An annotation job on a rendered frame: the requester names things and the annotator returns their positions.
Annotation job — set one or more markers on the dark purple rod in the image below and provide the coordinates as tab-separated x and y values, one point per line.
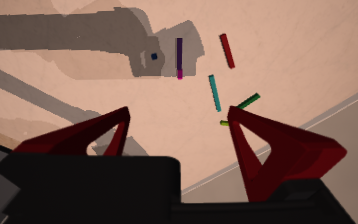
179	53

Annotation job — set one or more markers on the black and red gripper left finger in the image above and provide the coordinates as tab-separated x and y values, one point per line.
74	139

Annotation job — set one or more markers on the dark green flat bar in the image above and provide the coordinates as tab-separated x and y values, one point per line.
249	101

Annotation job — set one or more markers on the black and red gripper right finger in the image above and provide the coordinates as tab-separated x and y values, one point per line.
295	153

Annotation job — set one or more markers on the turquoise rod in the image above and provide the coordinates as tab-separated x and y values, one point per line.
215	93

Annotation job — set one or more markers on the lime green rod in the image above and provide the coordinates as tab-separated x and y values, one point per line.
224	123

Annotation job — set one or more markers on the small dark blue cube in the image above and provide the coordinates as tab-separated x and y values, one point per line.
154	56

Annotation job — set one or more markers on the dark red rod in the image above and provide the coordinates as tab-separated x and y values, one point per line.
227	50

